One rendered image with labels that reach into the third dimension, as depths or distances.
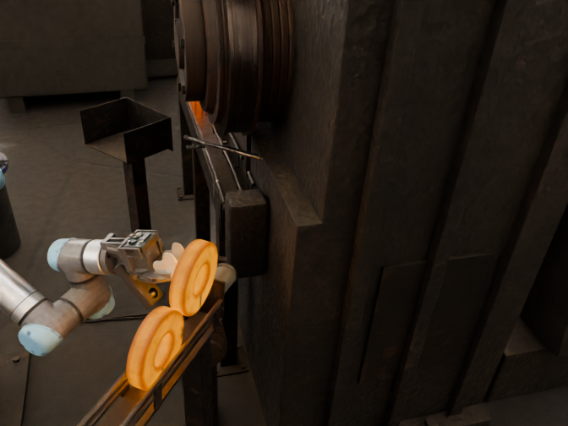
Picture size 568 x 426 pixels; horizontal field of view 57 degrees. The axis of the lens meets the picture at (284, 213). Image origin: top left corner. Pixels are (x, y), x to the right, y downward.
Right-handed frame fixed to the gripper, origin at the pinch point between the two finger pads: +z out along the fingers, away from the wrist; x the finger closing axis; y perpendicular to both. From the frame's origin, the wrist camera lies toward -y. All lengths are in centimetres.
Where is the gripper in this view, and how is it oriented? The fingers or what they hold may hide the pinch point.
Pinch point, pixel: (193, 270)
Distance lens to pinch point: 107.5
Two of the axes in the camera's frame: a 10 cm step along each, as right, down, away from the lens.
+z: 9.2, 0.1, -3.8
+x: 3.3, -5.1, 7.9
